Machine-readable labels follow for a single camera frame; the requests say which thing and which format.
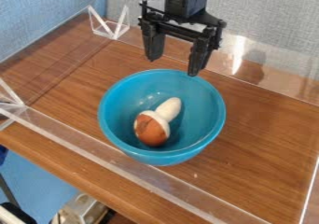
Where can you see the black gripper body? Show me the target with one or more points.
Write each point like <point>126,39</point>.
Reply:
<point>185,19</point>

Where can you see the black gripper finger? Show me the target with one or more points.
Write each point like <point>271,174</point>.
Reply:
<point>199,56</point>
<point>153,39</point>

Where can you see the brown and white toy mushroom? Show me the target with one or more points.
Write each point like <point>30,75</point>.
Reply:
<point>151,124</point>

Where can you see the blue bowl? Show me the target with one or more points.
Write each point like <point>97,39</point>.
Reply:
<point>194,129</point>

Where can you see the clear acrylic front barrier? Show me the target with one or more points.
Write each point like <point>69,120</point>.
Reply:
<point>173,189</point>

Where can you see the clear acrylic corner bracket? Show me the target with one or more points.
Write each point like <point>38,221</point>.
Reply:
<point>107,28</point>

